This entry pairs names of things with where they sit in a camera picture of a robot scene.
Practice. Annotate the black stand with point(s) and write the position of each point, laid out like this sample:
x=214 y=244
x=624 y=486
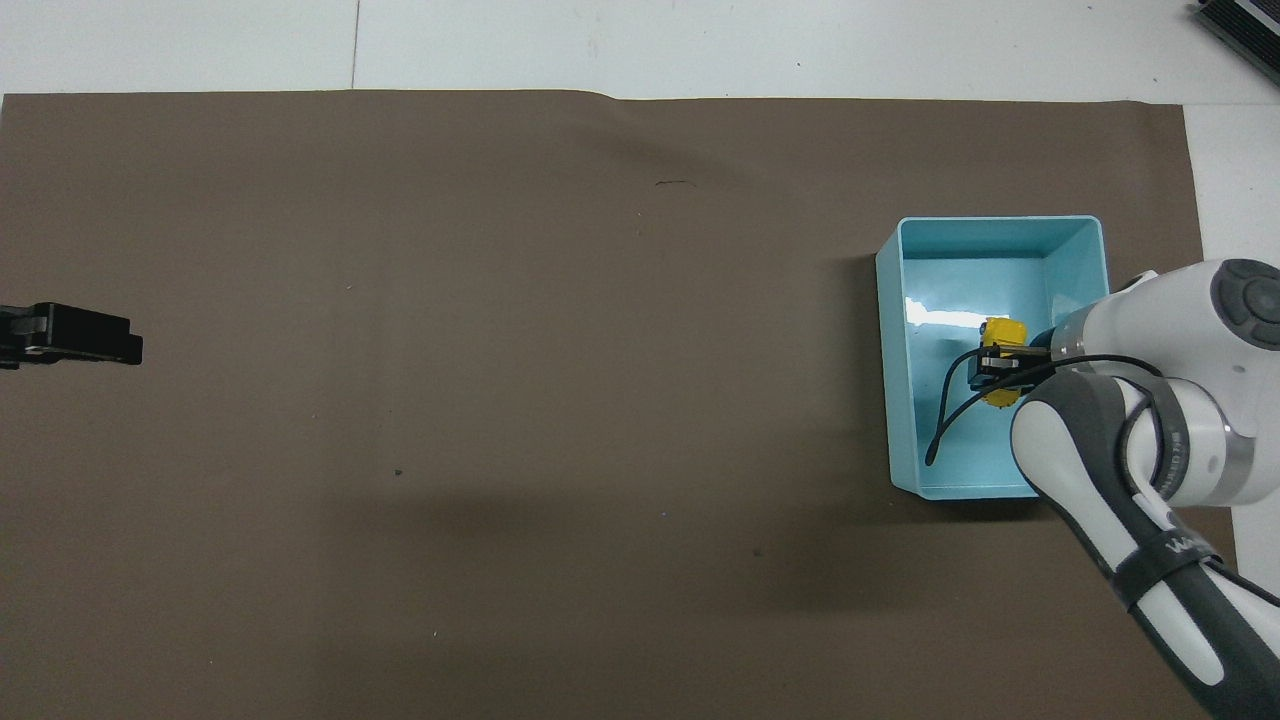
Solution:
x=1240 y=25

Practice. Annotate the yellow toy beetle car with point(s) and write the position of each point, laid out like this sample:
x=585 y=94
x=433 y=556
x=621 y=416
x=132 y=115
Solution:
x=1004 y=330

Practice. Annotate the light blue plastic bin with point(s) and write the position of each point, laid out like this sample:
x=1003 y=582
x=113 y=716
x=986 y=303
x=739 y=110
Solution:
x=980 y=280

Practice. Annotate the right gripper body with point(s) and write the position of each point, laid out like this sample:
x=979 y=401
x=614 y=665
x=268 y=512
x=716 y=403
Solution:
x=1041 y=341

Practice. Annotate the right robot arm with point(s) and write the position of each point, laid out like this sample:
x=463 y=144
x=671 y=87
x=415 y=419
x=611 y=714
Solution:
x=1180 y=420

